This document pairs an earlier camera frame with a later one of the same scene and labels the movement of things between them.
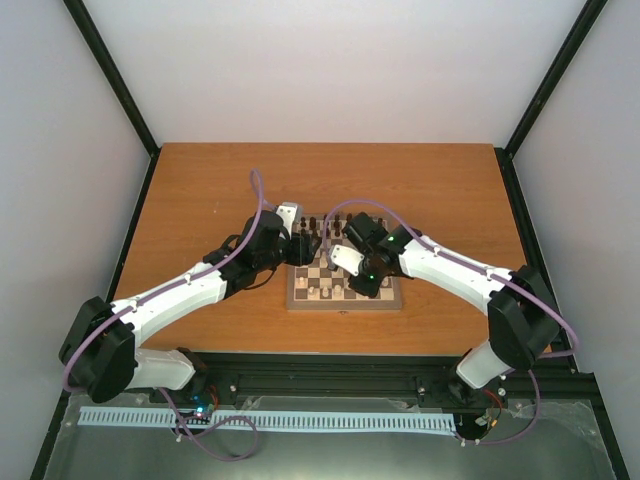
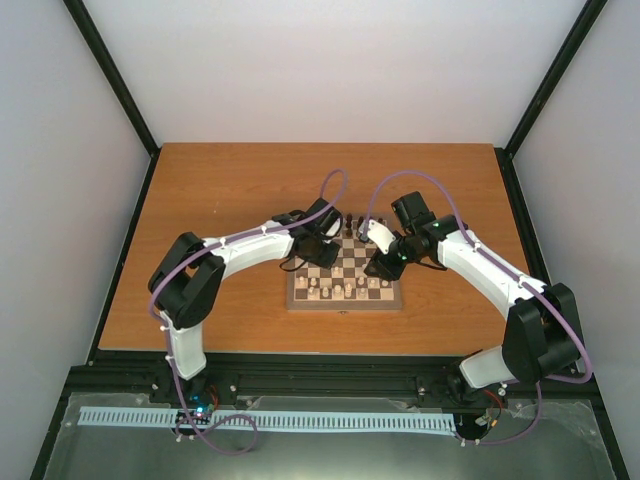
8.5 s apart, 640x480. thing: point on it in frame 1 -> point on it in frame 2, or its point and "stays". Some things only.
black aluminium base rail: [546, 381] stays
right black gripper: [370, 289] -> [388, 271]
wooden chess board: [314, 286] stays
